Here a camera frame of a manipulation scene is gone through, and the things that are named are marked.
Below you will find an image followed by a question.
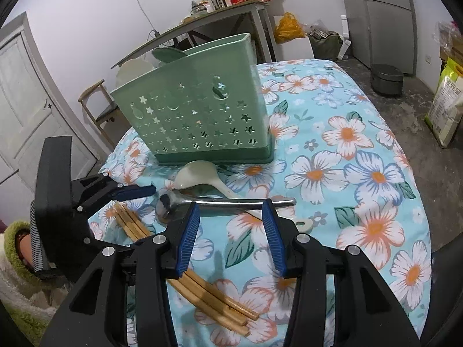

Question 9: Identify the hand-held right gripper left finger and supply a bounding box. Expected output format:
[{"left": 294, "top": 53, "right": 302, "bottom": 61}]
[{"left": 40, "top": 202, "right": 202, "bottom": 347}]

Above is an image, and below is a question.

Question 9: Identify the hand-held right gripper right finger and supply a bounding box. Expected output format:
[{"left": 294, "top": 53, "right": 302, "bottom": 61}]
[{"left": 261, "top": 199, "right": 422, "bottom": 347}]

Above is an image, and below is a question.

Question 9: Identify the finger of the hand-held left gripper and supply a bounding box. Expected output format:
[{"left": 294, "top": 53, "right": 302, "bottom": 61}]
[
  {"left": 71, "top": 173, "right": 157, "bottom": 206},
  {"left": 74, "top": 204, "right": 145, "bottom": 253}
]

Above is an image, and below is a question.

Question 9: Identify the metal ladle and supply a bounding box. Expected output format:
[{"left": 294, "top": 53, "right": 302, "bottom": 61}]
[{"left": 155, "top": 193, "right": 297, "bottom": 225}]

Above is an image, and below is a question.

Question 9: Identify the white rice spoon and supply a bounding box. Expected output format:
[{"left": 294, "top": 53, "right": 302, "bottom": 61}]
[{"left": 173, "top": 160, "right": 317, "bottom": 232}]

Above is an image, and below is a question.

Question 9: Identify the green plastic utensil holder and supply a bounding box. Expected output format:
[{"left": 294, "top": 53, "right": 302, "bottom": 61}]
[{"left": 109, "top": 33, "right": 275, "bottom": 167}]

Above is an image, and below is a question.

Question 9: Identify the person's left forearm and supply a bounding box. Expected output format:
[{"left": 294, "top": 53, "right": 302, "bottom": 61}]
[{"left": 0, "top": 220, "right": 69, "bottom": 333}]

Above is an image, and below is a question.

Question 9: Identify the wooden chair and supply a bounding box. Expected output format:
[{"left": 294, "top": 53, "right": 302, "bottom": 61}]
[{"left": 79, "top": 79, "right": 125, "bottom": 138}]

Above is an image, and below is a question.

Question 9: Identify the white door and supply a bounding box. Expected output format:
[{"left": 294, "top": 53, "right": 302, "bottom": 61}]
[{"left": 0, "top": 11, "right": 98, "bottom": 221}]

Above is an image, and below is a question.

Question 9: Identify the floral blanket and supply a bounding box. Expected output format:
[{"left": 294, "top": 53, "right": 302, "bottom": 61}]
[{"left": 87, "top": 60, "right": 433, "bottom": 347}]

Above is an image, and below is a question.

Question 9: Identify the white round seat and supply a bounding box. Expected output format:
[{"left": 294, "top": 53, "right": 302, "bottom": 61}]
[{"left": 116, "top": 60, "right": 157, "bottom": 88}]

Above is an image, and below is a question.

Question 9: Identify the green rice paddle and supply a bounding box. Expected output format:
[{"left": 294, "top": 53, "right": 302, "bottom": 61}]
[{"left": 151, "top": 46, "right": 189, "bottom": 69}]

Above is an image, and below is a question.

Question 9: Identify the white box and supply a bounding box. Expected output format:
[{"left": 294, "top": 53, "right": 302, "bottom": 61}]
[{"left": 277, "top": 36, "right": 315, "bottom": 62}]

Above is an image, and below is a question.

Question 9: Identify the grey trash can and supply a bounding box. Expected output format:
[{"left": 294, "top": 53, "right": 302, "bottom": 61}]
[{"left": 371, "top": 63, "right": 404, "bottom": 96}]

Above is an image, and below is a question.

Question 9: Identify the green bag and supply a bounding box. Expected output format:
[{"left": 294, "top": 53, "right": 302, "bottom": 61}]
[{"left": 307, "top": 29, "right": 342, "bottom": 60}]

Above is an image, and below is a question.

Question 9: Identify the white-legged table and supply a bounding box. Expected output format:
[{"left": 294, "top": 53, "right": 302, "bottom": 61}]
[{"left": 110, "top": 0, "right": 279, "bottom": 71}]

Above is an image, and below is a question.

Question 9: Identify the yellow plastic bag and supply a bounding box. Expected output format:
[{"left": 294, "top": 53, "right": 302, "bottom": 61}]
[{"left": 273, "top": 12, "right": 306, "bottom": 44}]

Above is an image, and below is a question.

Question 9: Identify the large rice bag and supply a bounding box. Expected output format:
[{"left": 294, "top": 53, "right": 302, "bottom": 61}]
[{"left": 424, "top": 56, "right": 463, "bottom": 149}]

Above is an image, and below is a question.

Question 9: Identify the white upright panel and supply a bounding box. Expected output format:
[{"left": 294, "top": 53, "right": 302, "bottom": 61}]
[{"left": 338, "top": 14, "right": 353, "bottom": 60}]

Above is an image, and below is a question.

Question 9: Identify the silver refrigerator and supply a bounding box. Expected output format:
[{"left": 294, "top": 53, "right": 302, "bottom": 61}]
[{"left": 335, "top": 0, "right": 416, "bottom": 76}]

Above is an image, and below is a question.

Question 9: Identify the clear plastic bag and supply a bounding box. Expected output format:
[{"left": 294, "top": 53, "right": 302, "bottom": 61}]
[{"left": 432, "top": 20, "right": 463, "bottom": 58}]

